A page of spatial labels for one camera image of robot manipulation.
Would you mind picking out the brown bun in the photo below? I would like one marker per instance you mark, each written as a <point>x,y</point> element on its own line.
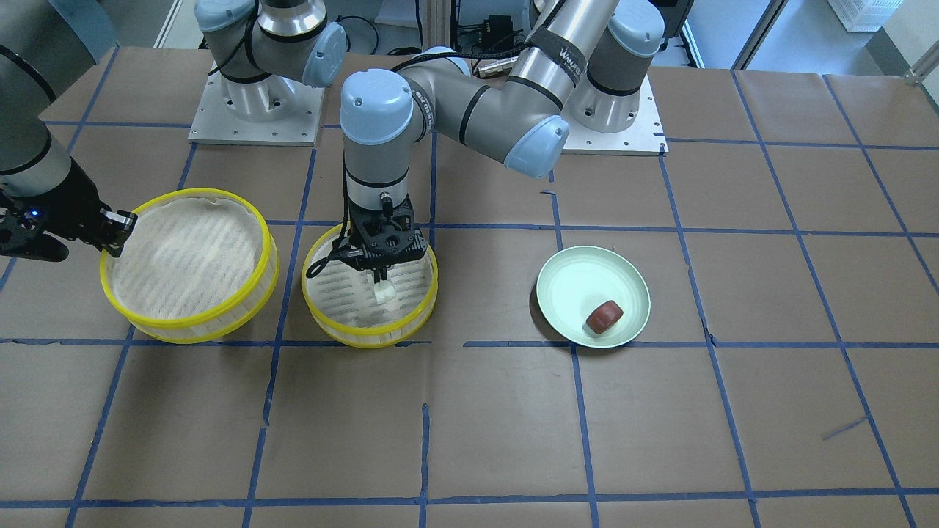
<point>604,317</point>

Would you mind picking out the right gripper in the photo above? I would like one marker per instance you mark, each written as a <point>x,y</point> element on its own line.
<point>71,199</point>

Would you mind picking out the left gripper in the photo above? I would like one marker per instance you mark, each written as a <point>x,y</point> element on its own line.
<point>381,276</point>

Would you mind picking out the yellow steamer layer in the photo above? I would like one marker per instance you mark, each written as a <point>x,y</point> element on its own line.
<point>199,264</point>
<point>341,302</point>

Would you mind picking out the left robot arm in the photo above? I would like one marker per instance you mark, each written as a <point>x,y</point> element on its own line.
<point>583,62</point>

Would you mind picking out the green plate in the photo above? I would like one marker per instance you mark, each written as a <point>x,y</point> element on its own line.
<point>574,281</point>

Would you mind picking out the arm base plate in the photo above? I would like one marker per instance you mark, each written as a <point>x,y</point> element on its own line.
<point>272,112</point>
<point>603,124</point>

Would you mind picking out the white bun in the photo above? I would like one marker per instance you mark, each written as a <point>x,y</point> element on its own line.
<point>384,292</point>

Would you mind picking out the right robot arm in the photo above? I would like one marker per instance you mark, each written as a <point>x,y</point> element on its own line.
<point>48,45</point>

